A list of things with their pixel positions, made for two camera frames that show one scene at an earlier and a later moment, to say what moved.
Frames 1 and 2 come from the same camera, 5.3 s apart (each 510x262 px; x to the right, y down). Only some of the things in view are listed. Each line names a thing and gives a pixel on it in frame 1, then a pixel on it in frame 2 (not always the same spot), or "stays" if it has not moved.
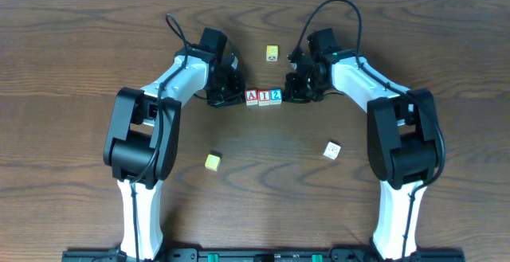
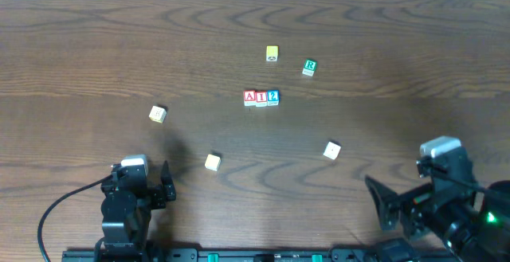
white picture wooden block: (332, 150) stays
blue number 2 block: (276, 96) stays
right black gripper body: (299, 87) → (404, 213)
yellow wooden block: (212, 162) stays
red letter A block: (251, 97) stays
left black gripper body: (228, 91) → (158, 195)
